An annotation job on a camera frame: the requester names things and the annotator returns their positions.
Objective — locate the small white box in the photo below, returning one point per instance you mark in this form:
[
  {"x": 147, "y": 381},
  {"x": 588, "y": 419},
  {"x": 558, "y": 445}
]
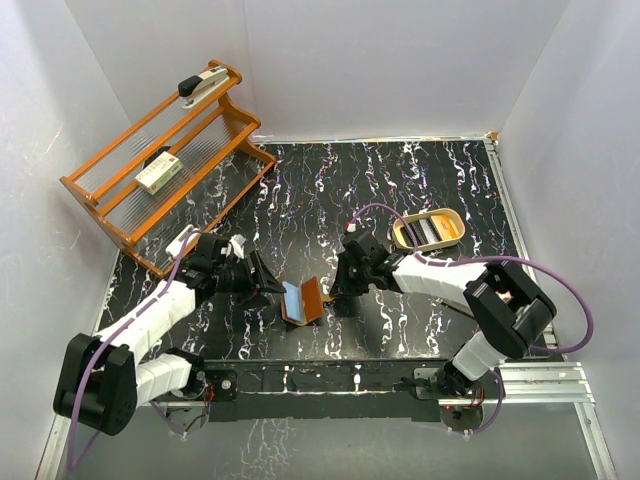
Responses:
[{"x": 179, "y": 243}]

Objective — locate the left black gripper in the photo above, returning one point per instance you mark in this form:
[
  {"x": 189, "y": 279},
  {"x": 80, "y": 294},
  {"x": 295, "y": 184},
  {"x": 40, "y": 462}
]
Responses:
[{"x": 257, "y": 284}]

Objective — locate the black card in tray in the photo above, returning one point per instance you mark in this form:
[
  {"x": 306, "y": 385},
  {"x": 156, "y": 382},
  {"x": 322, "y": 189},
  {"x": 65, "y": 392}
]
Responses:
[{"x": 414, "y": 235}]

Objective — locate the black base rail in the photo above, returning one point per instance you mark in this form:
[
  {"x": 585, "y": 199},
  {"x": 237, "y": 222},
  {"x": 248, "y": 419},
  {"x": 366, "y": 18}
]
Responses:
[{"x": 335, "y": 389}]

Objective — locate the orange wooden shelf rack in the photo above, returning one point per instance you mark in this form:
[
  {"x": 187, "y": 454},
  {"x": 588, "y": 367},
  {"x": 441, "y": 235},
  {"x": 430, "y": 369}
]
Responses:
[{"x": 220, "y": 166}]

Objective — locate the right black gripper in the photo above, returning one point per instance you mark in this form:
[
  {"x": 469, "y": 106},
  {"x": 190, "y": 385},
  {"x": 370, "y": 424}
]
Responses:
[{"x": 342, "y": 285}]

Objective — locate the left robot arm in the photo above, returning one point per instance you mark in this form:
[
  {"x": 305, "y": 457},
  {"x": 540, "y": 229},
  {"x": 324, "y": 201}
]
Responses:
[{"x": 105, "y": 377}]

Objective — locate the beige oval tray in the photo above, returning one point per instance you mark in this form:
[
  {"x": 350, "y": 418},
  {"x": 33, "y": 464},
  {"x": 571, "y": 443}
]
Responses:
[{"x": 399, "y": 242}]

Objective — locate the orange card in tray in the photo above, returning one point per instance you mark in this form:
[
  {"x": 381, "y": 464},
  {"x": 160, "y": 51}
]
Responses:
[{"x": 445, "y": 227}]

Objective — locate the silver card in tray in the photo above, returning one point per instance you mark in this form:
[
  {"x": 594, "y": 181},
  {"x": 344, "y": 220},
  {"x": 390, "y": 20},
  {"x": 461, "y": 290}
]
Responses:
[{"x": 430, "y": 232}]

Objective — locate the white staples box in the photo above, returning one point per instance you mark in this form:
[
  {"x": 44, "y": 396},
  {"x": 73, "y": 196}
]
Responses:
[{"x": 158, "y": 172}]

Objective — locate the black and beige stapler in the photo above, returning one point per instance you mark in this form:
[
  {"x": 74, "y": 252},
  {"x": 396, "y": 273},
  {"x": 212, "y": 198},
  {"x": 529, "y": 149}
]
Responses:
[{"x": 198, "y": 87}]

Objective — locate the brown leather card holder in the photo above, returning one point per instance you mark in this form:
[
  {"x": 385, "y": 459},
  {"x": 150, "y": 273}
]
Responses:
[{"x": 304, "y": 303}]

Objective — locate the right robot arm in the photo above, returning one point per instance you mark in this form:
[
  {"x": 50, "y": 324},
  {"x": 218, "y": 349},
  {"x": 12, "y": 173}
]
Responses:
[{"x": 510, "y": 309}]

